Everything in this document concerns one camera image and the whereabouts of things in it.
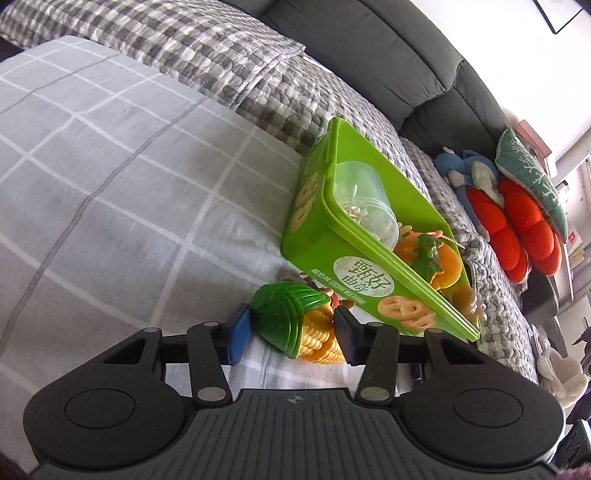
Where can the green leaf pattern pillow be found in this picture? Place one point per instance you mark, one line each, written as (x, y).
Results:
(516, 163)

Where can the clear cotton swab jar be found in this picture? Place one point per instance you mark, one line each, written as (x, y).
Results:
(360, 193)

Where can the grey checked quilt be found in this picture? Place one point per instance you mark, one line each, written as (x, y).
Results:
(237, 61)

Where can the toy corn cob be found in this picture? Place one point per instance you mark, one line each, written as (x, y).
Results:
(298, 320)

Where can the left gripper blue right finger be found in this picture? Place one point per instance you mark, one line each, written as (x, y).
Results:
(376, 347)

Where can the blue plush monkey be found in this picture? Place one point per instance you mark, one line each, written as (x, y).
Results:
(469, 170)

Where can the orange toy pumpkin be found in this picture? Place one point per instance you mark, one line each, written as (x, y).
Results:
(431, 255)

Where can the orange flower cushion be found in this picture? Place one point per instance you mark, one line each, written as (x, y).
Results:
(519, 234)

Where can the grey pebble pattern blanket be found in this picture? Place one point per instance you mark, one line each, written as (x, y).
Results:
(505, 335)

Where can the white bookshelf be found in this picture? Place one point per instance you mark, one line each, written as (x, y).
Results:
(570, 173)

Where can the dark grey sofa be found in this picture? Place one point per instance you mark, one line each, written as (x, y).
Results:
(395, 57)

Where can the small brown reindeer toy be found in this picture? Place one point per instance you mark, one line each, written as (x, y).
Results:
(323, 288)

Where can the green plastic cookie box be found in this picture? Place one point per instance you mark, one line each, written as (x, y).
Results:
(321, 240)

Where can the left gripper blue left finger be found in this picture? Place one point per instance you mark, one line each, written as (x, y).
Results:
(212, 345)

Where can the white plush toy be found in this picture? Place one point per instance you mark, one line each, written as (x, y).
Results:
(562, 377)

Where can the light grey grid sheet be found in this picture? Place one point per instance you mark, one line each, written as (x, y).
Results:
(128, 201)

